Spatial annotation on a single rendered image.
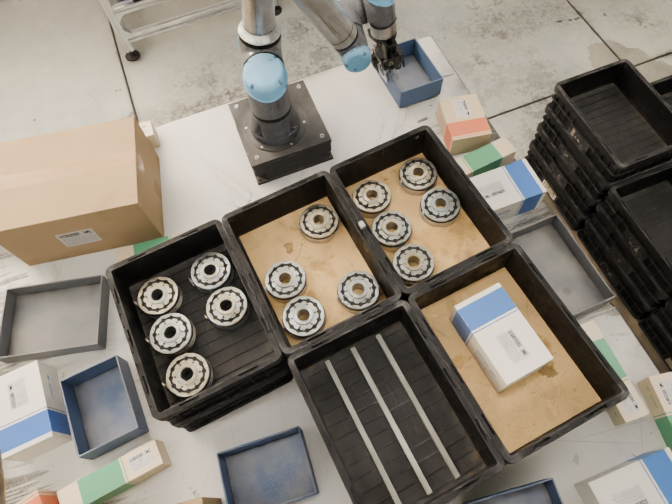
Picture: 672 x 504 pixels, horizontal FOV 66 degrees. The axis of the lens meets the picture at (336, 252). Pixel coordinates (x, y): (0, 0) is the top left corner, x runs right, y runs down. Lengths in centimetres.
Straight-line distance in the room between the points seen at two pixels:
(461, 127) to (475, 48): 142
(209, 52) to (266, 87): 171
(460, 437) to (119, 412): 84
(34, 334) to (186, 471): 58
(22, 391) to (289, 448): 67
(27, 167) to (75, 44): 187
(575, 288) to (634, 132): 82
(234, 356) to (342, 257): 36
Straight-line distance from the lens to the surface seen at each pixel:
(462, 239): 138
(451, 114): 168
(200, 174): 171
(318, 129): 161
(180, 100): 293
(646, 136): 220
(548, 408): 129
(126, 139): 160
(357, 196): 139
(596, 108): 221
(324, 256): 134
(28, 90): 337
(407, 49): 191
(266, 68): 146
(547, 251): 156
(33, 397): 151
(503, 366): 119
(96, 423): 151
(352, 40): 140
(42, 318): 167
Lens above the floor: 204
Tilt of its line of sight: 64 degrees down
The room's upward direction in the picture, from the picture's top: 7 degrees counter-clockwise
